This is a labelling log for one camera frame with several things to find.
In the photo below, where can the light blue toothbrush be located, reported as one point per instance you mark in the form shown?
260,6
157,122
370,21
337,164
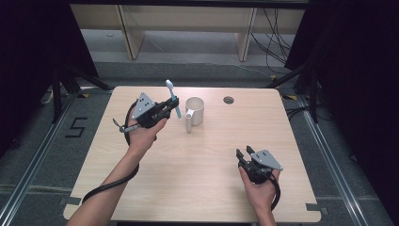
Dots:
169,85

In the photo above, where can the person's right hand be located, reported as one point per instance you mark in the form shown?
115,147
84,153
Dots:
260,194

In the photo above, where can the person's left hand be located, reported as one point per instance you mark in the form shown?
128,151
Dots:
142,138

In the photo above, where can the light wooden shelf unit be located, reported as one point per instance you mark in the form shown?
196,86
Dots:
188,19

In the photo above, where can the grey metal floor rail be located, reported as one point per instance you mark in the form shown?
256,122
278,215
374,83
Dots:
31,175
332,163

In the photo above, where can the white cup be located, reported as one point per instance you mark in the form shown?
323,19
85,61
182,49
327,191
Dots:
195,109

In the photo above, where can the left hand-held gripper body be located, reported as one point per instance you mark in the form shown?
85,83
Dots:
145,108

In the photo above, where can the black metal stand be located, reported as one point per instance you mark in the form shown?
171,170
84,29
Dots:
313,94
57,94

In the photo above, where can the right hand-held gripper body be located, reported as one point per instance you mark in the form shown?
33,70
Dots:
265,161

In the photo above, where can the black curtain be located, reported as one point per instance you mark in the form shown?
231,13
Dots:
360,78
31,62

